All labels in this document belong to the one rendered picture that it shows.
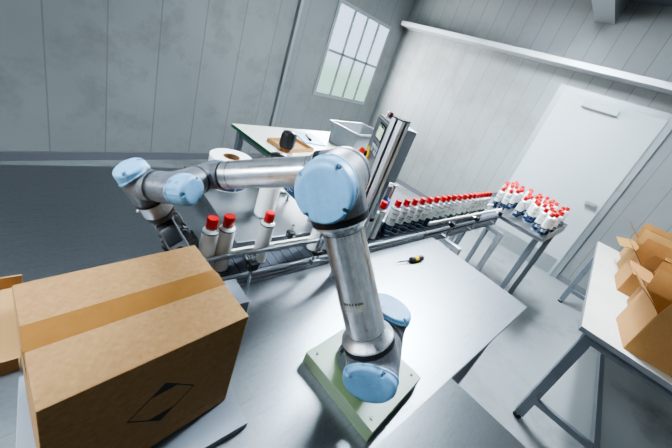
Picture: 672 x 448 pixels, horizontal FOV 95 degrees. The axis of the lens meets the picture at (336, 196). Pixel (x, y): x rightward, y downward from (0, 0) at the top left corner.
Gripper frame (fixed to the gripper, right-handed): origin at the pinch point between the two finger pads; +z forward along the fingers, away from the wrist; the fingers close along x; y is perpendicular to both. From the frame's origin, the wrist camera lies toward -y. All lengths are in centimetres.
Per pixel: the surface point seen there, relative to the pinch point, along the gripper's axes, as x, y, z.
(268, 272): -18.2, -4.8, 19.2
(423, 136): -363, 201, 213
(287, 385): -5.3, -41.8, 15.1
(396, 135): -69, -16, -20
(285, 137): -64, 58, 12
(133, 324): 9.5, -33.1, -26.9
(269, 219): -26.0, -0.9, -0.1
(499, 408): -102, -83, 167
